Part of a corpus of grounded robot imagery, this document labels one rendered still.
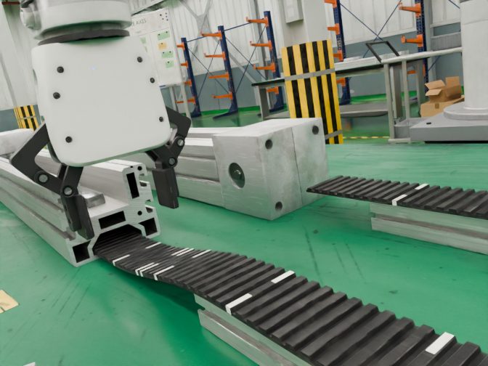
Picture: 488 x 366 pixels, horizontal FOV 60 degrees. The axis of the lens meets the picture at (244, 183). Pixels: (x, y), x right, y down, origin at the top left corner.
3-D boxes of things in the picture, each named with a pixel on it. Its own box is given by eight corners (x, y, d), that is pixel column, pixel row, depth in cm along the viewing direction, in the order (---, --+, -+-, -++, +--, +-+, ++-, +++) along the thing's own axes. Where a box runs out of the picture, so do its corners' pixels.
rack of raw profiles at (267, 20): (175, 122, 1185) (157, 40, 1132) (200, 115, 1243) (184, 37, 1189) (259, 115, 945) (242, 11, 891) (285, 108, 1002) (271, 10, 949)
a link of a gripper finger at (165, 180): (158, 142, 40) (173, 210, 41) (187, 135, 41) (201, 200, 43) (144, 141, 42) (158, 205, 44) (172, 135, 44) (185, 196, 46)
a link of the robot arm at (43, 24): (25, -12, 30) (38, 33, 30) (141, -14, 35) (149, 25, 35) (6, 14, 36) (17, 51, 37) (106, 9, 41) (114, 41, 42)
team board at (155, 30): (108, 162, 656) (75, 30, 609) (130, 155, 699) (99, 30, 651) (189, 155, 586) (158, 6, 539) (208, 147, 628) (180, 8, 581)
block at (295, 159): (344, 188, 54) (335, 113, 51) (271, 221, 47) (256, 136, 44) (295, 181, 61) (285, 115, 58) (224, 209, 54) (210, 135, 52)
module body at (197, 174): (282, 186, 59) (273, 126, 57) (224, 209, 54) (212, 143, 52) (96, 158, 123) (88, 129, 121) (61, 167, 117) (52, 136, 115)
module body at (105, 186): (161, 234, 49) (144, 162, 47) (73, 268, 43) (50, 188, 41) (26, 176, 112) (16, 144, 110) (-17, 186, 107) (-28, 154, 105)
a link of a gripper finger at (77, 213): (35, 173, 34) (58, 251, 35) (75, 163, 35) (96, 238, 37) (27, 171, 36) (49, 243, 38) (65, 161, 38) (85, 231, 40)
